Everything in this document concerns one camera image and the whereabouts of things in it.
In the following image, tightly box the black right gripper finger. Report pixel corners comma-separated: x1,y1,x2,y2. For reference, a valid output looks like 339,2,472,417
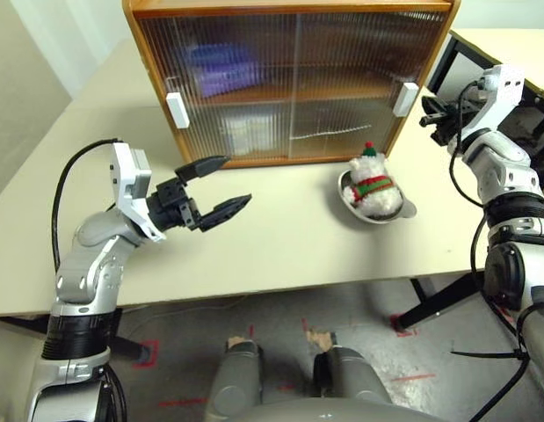
419,113,458,127
421,94,453,113

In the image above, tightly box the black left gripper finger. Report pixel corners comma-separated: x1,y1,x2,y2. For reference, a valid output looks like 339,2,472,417
197,193,253,233
173,155,232,182

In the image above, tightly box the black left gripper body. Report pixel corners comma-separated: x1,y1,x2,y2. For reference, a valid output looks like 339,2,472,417
146,178,202,232

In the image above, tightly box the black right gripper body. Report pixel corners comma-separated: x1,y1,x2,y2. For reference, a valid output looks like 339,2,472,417
431,109,470,147

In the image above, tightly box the white labelled plastic bottle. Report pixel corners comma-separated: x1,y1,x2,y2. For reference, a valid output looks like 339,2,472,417
244,109,276,155

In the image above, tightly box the ribbed clear sliding door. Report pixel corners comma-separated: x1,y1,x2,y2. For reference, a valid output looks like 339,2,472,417
136,14,301,162
293,11,446,159

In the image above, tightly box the white plush toy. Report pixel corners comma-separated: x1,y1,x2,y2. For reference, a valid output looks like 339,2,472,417
344,141,404,219

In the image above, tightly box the purple box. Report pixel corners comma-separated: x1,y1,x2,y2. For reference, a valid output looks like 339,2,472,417
183,43,260,98

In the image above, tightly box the wooden cabinet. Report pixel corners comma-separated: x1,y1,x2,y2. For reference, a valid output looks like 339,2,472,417
121,0,462,171

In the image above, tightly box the metal bowl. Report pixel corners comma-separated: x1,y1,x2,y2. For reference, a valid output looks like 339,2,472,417
337,169,418,225

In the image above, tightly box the black table leg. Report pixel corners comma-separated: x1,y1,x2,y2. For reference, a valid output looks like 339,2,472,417
0,316,154,366
392,270,486,338

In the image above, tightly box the grey left robot leg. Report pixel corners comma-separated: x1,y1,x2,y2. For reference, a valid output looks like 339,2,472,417
207,337,265,422

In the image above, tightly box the grey robot leg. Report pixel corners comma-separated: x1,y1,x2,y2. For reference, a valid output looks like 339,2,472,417
207,337,265,422
313,345,394,422

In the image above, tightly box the grey right robot leg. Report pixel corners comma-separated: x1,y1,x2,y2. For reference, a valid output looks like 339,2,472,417
313,345,394,422

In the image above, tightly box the black zip tie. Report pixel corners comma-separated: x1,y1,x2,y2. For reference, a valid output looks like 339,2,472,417
450,348,530,360

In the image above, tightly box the silver robot torso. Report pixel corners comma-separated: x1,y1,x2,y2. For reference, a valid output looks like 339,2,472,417
238,395,438,422

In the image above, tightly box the white door handle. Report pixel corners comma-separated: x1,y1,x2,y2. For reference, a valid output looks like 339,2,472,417
165,91,190,130
393,82,419,118

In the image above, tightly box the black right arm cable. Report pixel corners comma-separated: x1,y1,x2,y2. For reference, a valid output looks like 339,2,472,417
446,77,523,331

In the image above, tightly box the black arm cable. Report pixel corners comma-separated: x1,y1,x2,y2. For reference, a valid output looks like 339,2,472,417
50,138,126,273
446,77,523,331

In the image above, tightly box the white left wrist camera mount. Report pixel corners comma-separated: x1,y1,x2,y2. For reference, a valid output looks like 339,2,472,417
108,142,167,244

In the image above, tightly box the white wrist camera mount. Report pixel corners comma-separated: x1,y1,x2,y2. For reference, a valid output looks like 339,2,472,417
108,142,167,244
460,64,526,133

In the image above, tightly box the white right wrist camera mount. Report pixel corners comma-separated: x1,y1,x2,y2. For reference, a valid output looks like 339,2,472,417
460,64,526,133

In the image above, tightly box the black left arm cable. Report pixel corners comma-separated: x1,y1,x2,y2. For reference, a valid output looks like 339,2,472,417
50,138,126,273

